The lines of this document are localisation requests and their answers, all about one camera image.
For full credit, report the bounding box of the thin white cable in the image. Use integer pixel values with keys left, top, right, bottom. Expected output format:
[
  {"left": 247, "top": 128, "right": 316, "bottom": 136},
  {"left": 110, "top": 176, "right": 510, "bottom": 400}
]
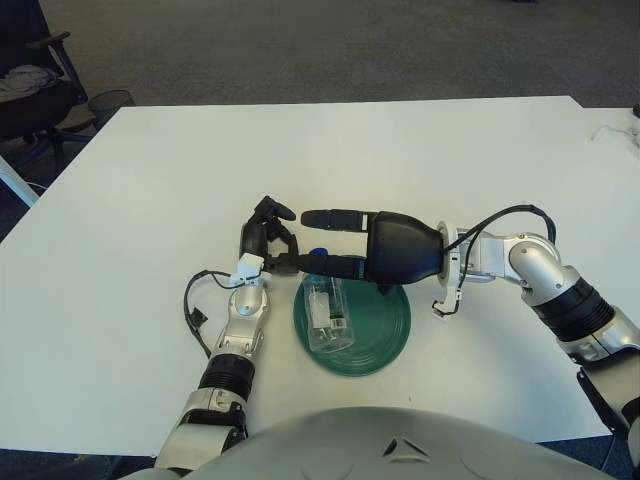
[{"left": 591, "top": 124, "right": 636, "bottom": 144}]

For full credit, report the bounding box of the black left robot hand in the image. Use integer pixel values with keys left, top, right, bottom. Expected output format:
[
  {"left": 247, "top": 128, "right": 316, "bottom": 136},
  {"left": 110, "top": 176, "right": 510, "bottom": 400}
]
[{"left": 238, "top": 195, "right": 301, "bottom": 275}]

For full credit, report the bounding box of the green round plate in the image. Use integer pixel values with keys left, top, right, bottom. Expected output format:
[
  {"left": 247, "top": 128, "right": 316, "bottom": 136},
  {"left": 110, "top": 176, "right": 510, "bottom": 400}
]
[{"left": 292, "top": 272, "right": 412, "bottom": 378}]

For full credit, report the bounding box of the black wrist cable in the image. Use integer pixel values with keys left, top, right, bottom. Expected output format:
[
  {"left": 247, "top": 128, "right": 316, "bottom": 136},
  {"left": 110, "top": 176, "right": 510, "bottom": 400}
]
[
  {"left": 182, "top": 269, "right": 241, "bottom": 359},
  {"left": 432, "top": 203, "right": 557, "bottom": 319}
]

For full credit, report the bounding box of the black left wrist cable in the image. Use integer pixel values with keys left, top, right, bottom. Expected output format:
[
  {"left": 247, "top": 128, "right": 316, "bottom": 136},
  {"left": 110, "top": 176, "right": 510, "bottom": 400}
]
[{"left": 182, "top": 269, "right": 241, "bottom": 359}]

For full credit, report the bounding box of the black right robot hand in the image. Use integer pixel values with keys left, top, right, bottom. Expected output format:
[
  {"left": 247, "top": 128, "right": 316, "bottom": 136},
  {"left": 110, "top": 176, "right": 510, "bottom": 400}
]
[{"left": 294, "top": 207, "right": 449, "bottom": 296}]

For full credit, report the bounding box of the white table leg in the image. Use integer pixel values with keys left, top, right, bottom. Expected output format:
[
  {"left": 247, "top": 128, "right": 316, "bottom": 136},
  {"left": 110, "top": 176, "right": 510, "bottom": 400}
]
[{"left": 0, "top": 154, "right": 40, "bottom": 207}]

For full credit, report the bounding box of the black wire mesh wastebasket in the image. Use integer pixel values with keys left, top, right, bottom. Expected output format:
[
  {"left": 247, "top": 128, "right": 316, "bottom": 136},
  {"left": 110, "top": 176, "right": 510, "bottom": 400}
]
[{"left": 88, "top": 89, "right": 136, "bottom": 124}]

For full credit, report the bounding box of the silver robot torso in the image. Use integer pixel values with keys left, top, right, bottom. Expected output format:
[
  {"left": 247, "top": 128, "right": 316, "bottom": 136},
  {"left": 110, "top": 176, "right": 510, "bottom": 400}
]
[{"left": 117, "top": 407, "right": 621, "bottom": 480}]

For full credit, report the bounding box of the black office chair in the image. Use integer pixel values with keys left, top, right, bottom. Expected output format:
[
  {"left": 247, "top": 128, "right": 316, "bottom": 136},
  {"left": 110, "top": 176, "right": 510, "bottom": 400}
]
[{"left": 0, "top": 0, "right": 96, "bottom": 154}]

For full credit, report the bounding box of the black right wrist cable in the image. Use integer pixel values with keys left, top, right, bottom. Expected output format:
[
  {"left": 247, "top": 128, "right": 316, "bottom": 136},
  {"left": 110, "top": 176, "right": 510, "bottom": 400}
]
[{"left": 432, "top": 203, "right": 557, "bottom": 319}]

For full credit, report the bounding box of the grey cloth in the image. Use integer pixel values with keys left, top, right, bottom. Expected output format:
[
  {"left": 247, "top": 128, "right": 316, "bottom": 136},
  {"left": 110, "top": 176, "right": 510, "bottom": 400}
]
[{"left": 0, "top": 64, "right": 61, "bottom": 95}]

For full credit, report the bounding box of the clear plastic bottle blue cap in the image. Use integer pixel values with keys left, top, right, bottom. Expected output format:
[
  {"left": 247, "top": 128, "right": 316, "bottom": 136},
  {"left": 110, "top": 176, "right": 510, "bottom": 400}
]
[{"left": 302, "top": 247, "right": 354, "bottom": 354}]

